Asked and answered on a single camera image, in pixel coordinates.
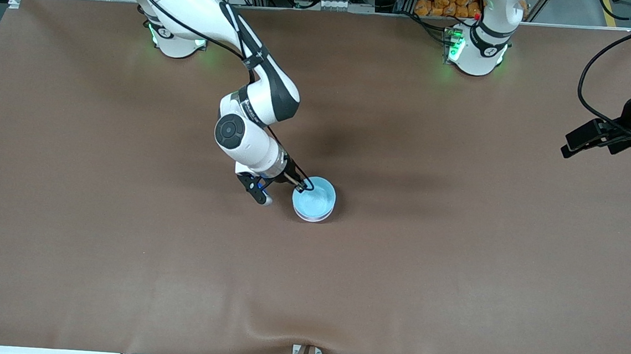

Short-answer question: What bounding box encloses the blue plastic bowl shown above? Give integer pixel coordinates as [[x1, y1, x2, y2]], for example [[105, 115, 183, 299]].
[[291, 175, 338, 219]]

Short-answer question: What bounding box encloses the brown table cloth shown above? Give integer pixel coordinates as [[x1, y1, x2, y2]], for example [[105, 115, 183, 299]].
[[0, 0, 631, 354]]

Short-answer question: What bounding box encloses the white power strip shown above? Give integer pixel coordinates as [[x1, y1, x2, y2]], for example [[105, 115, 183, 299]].
[[315, 0, 357, 12]]

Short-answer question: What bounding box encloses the base electronics box green light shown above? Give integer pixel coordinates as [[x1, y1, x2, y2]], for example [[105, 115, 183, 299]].
[[442, 25, 466, 64]]

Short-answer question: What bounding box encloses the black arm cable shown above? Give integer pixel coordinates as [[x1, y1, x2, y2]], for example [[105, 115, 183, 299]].
[[107, 0, 329, 194], [574, 0, 631, 138]]

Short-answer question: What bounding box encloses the pile of orange objects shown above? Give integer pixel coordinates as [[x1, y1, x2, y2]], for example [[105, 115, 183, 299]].
[[414, 0, 485, 21]]

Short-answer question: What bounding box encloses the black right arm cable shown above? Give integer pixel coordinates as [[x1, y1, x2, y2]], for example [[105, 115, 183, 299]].
[[107, 0, 329, 194]]

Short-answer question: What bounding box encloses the white plastic bowl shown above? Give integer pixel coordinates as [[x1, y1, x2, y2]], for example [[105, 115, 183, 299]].
[[295, 209, 334, 225]]

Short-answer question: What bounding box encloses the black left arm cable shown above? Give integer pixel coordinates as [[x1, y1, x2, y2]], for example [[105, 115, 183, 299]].
[[574, 0, 631, 138]]

